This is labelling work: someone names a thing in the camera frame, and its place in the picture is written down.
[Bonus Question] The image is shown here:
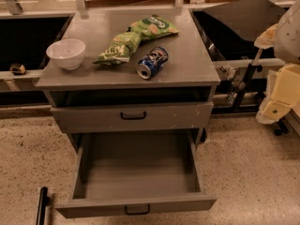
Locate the grey drawer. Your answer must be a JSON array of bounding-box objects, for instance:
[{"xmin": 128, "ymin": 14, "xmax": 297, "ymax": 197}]
[
  {"xmin": 52, "ymin": 102, "xmax": 213, "ymax": 133},
  {"xmin": 56, "ymin": 130, "xmax": 217, "ymax": 218}
]

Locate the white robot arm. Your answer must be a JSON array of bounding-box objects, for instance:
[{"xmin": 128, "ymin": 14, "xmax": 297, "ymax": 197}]
[{"xmin": 254, "ymin": 0, "xmax": 300, "ymax": 124}]

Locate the grey drawer cabinet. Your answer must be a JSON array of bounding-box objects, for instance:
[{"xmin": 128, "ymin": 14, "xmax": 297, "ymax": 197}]
[{"xmin": 37, "ymin": 7, "xmax": 219, "ymax": 145}]

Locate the grey top drawer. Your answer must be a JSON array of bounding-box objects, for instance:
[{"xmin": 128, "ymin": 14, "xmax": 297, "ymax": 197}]
[{"xmin": 52, "ymin": 102, "xmax": 213, "ymax": 133}]

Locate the blue soda can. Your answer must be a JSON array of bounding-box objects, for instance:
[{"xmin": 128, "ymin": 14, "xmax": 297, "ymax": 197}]
[{"xmin": 137, "ymin": 47, "xmax": 169, "ymax": 80}]

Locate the green chip bag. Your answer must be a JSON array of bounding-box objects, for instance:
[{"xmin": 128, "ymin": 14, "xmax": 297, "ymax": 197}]
[{"xmin": 94, "ymin": 15, "xmax": 179, "ymax": 66}]

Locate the white bowl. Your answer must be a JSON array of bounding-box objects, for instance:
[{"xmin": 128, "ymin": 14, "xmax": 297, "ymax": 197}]
[{"xmin": 46, "ymin": 38, "xmax": 85, "ymax": 70}]

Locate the black tray stand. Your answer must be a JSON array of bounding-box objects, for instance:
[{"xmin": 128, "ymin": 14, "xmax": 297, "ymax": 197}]
[{"xmin": 202, "ymin": 0, "xmax": 290, "ymax": 137}]

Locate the yellow tape measure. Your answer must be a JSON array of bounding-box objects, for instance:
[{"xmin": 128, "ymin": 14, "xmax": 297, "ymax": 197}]
[{"xmin": 9, "ymin": 63, "xmax": 26, "ymax": 75}]

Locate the black bar on floor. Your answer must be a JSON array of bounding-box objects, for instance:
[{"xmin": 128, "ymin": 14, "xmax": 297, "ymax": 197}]
[{"xmin": 36, "ymin": 187, "xmax": 50, "ymax": 225}]

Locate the metal clamp bracket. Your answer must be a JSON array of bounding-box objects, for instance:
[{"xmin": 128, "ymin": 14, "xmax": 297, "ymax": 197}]
[{"xmin": 219, "ymin": 66, "xmax": 246, "ymax": 105}]

